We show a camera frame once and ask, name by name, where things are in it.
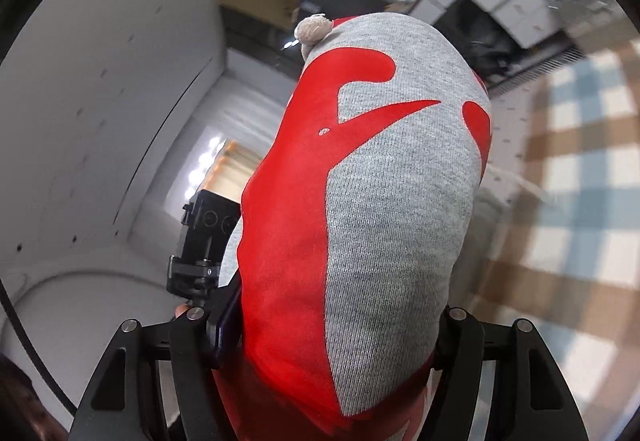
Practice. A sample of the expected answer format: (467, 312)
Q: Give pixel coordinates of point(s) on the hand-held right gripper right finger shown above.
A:
(450, 341)

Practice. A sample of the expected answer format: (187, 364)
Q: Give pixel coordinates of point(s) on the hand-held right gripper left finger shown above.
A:
(225, 331)

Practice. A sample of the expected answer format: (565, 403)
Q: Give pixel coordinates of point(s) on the grey printed hoodie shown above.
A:
(390, 221)

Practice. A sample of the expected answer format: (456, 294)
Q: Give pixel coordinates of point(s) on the person's left hand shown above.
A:
(180, 311)

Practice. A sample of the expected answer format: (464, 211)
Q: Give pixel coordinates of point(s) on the ceiling lamp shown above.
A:
(205, 161)

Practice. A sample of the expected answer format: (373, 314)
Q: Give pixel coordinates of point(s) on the beige curtain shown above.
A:
(235, 166)

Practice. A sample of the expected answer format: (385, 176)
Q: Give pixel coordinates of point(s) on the white sheer curtain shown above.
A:
(250, 106)

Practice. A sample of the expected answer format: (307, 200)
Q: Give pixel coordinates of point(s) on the dark glass cabinet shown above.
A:
(255, 1)

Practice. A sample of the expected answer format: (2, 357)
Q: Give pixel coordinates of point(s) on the black bag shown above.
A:
(480, 36)

